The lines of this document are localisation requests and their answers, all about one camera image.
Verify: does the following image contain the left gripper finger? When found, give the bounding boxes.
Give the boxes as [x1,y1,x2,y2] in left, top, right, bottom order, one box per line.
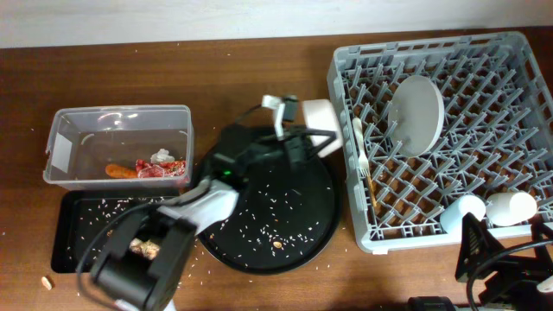
[307,136,337,158]
[303,128,336,141]

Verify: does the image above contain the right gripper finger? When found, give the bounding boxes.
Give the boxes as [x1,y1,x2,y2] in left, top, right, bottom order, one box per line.
[455,213,505,282]
[531,223,552,259]

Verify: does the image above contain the pink bowl of food scraps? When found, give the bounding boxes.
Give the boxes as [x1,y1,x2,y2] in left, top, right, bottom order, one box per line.
[302,99,343,158]

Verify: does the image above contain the light blue cup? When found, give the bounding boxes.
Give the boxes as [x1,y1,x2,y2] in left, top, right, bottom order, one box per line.
[440,194,486,235]

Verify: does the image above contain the white paper cup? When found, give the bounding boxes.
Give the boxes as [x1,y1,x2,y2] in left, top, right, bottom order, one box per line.
[486,192,537,226]

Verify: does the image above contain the white plastic fork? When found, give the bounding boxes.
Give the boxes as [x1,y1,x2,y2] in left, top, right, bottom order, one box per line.
[352,117,370,177]

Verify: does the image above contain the wooden chopstick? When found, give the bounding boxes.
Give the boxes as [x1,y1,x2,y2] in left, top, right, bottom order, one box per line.
[366,168,378,208]

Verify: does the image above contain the grey plate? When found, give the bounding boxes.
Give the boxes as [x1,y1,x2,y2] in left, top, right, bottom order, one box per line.
[388,75,445,157]

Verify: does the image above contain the red snack wrapper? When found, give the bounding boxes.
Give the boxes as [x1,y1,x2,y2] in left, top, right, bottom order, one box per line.
[135,159,186,178]

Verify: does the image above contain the white napkin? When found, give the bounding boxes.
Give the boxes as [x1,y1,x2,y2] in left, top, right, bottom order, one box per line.
[150,149,175,164]

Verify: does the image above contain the orange carrot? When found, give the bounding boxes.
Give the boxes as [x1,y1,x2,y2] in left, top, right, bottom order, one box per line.
[105,164,137,179]

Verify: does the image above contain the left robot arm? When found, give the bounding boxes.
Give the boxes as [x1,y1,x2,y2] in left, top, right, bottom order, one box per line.
[77,124,341,310]

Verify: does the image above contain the grey dishwasher rack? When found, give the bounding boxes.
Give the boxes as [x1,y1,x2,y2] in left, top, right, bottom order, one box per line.
[327,32,552,254]

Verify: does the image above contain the round black tray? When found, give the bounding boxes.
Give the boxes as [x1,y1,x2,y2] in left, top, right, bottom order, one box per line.
[198,155,342,275]

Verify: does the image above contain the clear plastic bin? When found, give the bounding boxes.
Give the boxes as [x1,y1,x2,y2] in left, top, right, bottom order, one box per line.
[43,105,194,190]

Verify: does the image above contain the black plastic bin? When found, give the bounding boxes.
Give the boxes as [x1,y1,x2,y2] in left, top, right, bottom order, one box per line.
[51,188,179,274]

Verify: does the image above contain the nut shell left edge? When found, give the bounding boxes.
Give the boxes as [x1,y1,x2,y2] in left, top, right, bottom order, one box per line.
[41,276,53,290]

